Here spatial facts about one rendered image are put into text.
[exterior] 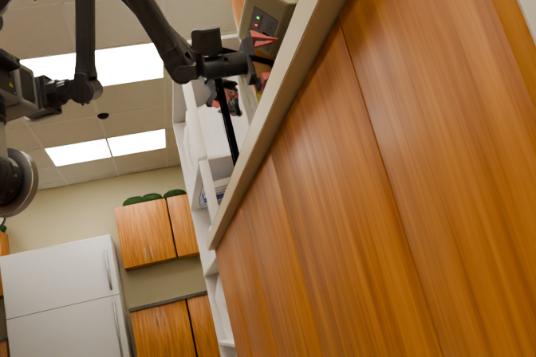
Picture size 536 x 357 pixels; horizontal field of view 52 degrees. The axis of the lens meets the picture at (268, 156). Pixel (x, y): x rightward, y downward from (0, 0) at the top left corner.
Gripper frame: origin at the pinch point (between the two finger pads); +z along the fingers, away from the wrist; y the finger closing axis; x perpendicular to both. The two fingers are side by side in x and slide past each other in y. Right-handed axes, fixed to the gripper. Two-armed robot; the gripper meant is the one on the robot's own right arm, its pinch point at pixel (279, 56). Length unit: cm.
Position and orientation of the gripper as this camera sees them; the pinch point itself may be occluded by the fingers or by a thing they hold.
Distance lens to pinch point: 141.8
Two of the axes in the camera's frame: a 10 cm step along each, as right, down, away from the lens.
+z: 9.6, -1.9, 2.2
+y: -2.4, -9.3, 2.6
